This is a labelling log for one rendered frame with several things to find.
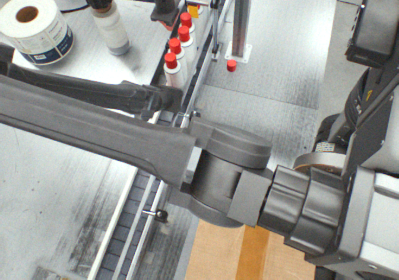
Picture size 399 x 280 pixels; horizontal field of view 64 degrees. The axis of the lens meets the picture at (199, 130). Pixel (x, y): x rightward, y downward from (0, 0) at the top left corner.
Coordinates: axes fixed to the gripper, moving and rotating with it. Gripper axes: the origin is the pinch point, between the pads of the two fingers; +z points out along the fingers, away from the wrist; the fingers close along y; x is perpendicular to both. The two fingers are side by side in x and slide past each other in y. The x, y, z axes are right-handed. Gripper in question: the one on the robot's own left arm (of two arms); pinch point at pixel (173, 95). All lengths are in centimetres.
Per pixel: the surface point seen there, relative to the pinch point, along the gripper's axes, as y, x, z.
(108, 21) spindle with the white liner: 25.3, -18.6, 0.7
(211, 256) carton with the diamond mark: -25, 23, -41
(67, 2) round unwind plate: 56, -24, 24
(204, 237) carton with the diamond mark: -22.3, 21.0, -39.5
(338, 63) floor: -73, -25, 136
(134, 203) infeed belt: 1.2, 30.9, -16.7
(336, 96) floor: -74, -4, 120
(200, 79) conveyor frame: -5.6, -5.9, 11.7
